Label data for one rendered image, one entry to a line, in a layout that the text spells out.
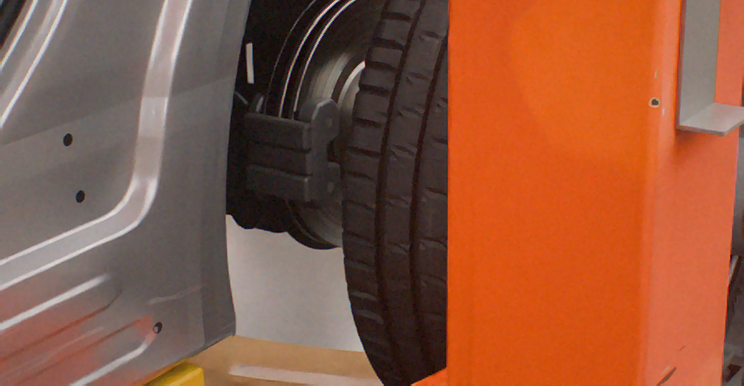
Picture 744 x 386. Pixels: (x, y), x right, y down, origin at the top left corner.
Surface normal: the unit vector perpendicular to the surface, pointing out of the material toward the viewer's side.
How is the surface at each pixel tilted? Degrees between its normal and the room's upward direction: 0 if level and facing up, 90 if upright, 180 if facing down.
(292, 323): 0
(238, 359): 2
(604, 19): 90
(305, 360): 1
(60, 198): 90
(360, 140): 73
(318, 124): 90
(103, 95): 90
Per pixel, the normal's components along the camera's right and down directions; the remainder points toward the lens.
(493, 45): -0.56, 0.28
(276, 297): -0.01, -0.94
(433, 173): -0.55, 0.06
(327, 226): 0.83, 0.18
